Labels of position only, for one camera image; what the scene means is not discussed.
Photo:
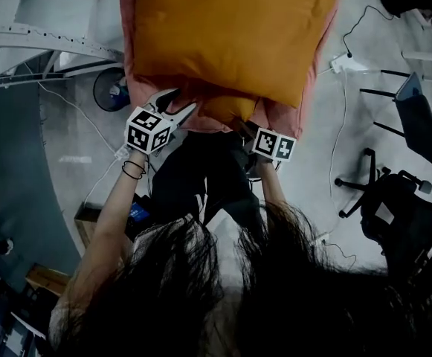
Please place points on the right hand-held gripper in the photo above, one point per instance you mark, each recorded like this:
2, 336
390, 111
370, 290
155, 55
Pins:
275, 145

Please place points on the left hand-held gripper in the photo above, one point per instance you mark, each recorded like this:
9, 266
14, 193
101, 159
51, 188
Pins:
146, 130

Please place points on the pink padded chair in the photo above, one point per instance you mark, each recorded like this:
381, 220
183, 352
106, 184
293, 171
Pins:
286, 119

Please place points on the small orange cushion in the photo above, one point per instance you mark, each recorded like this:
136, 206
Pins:
230, 110

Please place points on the large orange cushion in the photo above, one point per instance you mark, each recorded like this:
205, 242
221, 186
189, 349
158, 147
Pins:
230, 32

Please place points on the person's right forearm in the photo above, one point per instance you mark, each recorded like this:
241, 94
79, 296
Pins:
273, 184

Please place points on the person's left forearm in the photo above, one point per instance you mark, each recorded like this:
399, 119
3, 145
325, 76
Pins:
108, 218

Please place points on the black waste bin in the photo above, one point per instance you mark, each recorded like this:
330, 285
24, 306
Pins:
108, 91

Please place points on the white power strip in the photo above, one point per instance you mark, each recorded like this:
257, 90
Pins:
122, 151
340, 64
321, 238

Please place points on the person's black trousers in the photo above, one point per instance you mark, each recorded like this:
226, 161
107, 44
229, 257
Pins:
200, 173

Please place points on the black wrist bands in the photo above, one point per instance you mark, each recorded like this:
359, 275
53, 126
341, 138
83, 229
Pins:
134, 170

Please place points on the black device blue screen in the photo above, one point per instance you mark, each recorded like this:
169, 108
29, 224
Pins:
138, 212

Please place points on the dark grey stool chair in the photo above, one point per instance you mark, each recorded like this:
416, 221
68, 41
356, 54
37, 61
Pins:
420, 121

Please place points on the black office chair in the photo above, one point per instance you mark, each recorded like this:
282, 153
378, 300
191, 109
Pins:
405, 214

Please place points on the white metal shelf rack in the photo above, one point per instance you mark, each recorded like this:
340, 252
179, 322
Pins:
33, 37

